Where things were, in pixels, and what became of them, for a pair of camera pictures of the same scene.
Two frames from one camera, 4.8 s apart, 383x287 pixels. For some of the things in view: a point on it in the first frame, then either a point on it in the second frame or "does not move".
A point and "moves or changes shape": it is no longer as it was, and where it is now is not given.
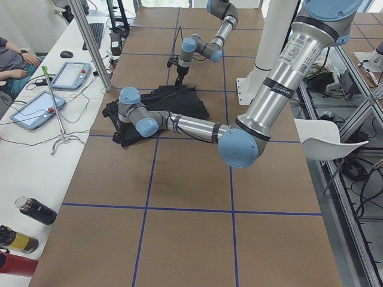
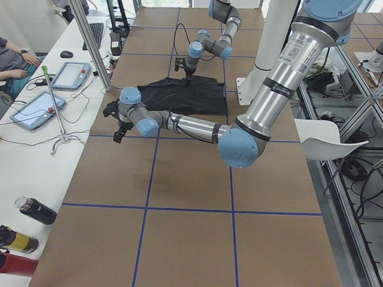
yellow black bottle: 9,239 does not move
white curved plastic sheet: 321,140 does not move
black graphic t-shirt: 178,100 moves or changes shape
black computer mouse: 65,54 does not move
